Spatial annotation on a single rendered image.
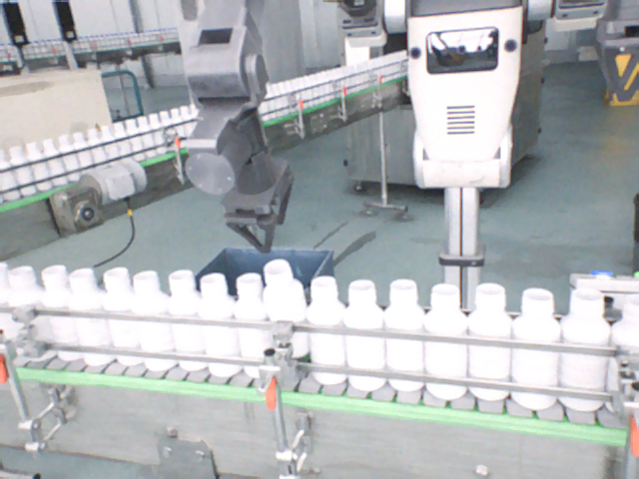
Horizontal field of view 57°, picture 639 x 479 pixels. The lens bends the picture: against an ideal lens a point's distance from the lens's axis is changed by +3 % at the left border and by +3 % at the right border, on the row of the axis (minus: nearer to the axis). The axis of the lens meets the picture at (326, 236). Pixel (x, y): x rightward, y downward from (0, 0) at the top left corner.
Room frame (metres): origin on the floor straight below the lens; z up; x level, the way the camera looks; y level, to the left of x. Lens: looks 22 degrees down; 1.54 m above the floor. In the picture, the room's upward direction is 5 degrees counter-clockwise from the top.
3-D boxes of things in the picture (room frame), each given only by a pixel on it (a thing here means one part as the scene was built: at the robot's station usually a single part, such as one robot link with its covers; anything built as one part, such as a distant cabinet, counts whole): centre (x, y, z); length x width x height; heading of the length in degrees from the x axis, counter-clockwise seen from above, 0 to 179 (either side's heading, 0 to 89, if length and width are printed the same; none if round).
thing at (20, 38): (6.33, 2.90, 1.55); 0.17 x 0.15 x 0.42; 145
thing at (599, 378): (0.66, -0.33, 1.08); 0.06 x 0.06 x 0.17
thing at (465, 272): (1.33, -0.34, 0.74); 0.11 x 0.11 x 0.40; 73
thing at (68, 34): (6.78, 2.58, 1.55); 0.17 x 0.15 x 0.42; 145
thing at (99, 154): (2.26, 0.86, 1.08); 0.06 x 0.06 x 0.17
